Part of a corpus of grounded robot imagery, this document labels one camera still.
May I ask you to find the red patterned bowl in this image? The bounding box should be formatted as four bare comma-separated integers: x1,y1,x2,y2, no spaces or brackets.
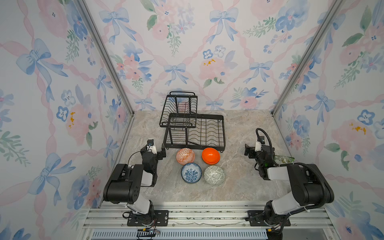
176,148,196,166

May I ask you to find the orange bowl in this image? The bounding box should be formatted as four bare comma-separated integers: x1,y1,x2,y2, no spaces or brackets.
202,148,221,165

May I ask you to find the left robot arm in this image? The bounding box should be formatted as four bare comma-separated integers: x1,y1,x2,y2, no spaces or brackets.
103,140,166,226

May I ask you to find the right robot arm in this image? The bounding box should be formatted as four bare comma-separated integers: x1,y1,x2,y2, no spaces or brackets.
244,143,335,227

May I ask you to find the green snack packet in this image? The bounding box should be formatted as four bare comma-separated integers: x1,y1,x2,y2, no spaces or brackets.
274,155,295,165

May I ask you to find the blue floral bowl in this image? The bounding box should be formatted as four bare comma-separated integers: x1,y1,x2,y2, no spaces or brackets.
181,163,203,184

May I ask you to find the green patterned bowl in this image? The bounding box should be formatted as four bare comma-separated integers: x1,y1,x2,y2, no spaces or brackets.
204,165,226,186

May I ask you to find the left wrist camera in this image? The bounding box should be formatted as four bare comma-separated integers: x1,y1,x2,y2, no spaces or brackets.
147,139,157,155

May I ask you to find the black wire dish rack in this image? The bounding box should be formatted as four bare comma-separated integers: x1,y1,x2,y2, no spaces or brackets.
159,91,226,153

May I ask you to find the black corrugated cable hose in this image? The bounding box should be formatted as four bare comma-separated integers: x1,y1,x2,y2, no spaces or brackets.
255,127,329,208

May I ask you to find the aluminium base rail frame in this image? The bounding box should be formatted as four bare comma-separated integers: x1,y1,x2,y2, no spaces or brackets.
76,200,341,240

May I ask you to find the left aluminium corner post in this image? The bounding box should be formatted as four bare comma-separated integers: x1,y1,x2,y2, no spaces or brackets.
74,0,134,117

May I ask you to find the aluminium corner post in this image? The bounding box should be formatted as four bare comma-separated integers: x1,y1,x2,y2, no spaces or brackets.
272,0,344,117
74,0,134,117

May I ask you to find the right aluminium corner post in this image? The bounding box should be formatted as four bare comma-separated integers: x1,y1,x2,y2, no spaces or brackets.
272,0,344,117

